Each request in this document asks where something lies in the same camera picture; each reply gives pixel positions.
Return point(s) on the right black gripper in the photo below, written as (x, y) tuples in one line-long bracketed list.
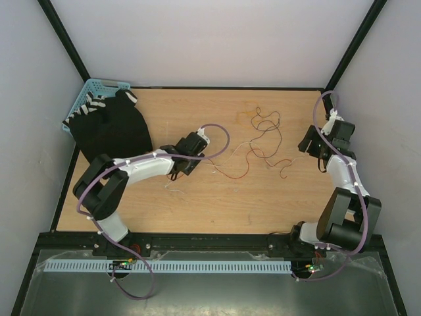
[(313, 134)]

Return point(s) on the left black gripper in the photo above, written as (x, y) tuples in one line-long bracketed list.
[(193, 164)]

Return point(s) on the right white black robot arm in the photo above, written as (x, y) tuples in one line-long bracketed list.
[(349, 218)]

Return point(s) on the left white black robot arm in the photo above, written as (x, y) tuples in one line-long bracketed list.
[(102, 200)]

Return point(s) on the black white striped cloth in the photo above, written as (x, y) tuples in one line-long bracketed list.
[(123, 100)]

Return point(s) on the blue plastic basket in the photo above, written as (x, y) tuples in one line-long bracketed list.
[(98, 87)]

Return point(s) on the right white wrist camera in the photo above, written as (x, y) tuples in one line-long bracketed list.
[(334, 116)]

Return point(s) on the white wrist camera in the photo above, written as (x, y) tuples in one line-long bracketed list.
[(201, 132), (334, 116)]

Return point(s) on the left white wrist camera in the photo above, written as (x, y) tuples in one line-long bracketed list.
[(201, 132)]

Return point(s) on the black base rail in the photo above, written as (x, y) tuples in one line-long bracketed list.
[(272, 245)]

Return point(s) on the light blue slotted cable duct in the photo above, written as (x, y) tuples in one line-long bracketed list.
[(170, 266)]

